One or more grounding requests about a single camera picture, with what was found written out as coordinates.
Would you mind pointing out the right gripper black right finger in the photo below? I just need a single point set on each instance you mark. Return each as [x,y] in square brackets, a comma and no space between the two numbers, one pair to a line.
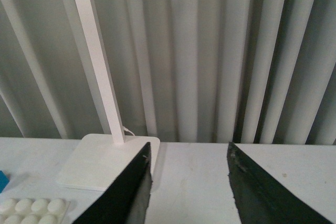
[260,198]

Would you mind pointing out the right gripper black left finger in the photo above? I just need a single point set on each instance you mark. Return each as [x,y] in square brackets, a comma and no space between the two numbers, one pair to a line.
[126,200]

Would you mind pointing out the blue three-stud block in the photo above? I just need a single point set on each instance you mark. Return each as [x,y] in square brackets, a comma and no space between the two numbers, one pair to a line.
[3,181]

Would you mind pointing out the white desk lamp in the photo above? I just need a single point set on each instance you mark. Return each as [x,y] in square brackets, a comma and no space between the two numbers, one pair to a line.
[99,158]

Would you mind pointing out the white studded base plate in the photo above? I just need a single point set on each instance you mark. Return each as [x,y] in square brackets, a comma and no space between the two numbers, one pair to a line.
[29,210]

